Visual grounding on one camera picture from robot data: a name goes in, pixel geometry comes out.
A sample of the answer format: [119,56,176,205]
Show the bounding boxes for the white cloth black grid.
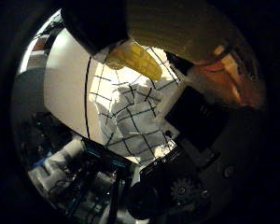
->
[88,46,182,166]

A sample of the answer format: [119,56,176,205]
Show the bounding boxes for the shelf with orange bins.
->
[19,18,63,75]

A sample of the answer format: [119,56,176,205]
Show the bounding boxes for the thin black cable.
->
[83,56,93,140]

